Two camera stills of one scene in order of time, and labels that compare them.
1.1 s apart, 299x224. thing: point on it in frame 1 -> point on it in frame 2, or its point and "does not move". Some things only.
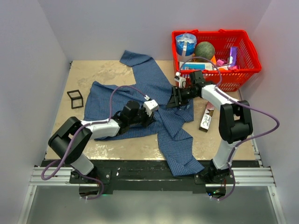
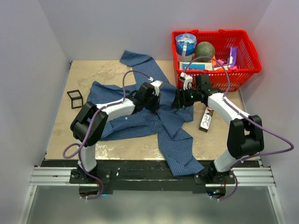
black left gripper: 148,119 -> 156,105
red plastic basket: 227,80 does not move
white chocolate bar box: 205,122 does not move
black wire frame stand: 75,98 does not move
